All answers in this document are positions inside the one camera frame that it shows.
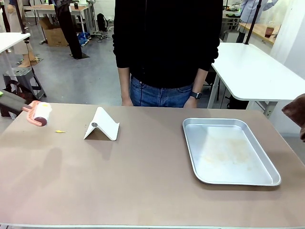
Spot pink lint roller black handle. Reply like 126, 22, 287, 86
0, 92, 53, 127

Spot brown cloth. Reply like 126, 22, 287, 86
281, 93, 305, 143

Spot person's left forearm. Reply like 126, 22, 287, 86
189, 67, 208, 99

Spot person's right forearm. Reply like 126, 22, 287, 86
118, 67, 132, 100

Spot person's left hand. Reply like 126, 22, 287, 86
183, 97, 198, 108

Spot dark bag with red trim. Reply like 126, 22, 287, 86
4, 80, 34, 105

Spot grey step stool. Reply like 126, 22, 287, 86
2, 67, 47, 100

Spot bystander in beige trousers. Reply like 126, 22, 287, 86
6, 0, 39, 68

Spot white table with round edge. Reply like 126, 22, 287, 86
0, 32, 31, 79

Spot black stand pole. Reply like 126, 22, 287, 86
244, 0, 263, 45
14, 0, 30, 34

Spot cardboard box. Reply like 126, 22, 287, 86
38, 16, 69, 47

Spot black fabric covered column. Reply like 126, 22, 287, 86
54, 0, 91, 60

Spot wooden top desk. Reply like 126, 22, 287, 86
23, 4, 91, 34

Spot blue plastic bag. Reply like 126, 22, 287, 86
77, 31, 91, 47

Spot white folded roller stand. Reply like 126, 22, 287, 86
83, 106, 120, 141

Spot black backpack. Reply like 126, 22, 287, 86
96, 13, 109, 32

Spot person's blue jeans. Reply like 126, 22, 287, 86
130, 76, 194, 108

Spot person in black sweater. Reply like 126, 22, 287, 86
112, 0, 220, 89

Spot metal tray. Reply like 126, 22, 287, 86
182, 117, 282, 187

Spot white side table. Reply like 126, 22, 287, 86
207, 42, 305, 116

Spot bystander in blue shirt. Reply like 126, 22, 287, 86
239, 0, 280, 24

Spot wooden workbench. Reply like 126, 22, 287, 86
238, 22, 282, 45

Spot cup with red drink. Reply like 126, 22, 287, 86
264, 26, 275, 39

